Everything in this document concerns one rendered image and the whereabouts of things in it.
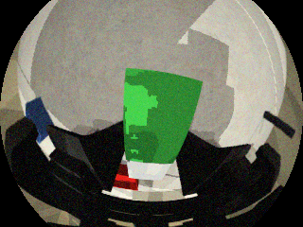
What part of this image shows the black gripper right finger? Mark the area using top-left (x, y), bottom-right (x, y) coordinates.
top-left (175, 132), bottom-right (251, 197)

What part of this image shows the blue tray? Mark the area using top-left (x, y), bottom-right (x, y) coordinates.
top-left (26, 97), bottom-right (54, 144)

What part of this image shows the red tray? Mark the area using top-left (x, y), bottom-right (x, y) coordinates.
top-left (114, 164), bottom-right (139, 190)

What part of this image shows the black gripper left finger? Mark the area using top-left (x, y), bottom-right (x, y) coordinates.
top-left (46, 121), bottom-right (125, 193)

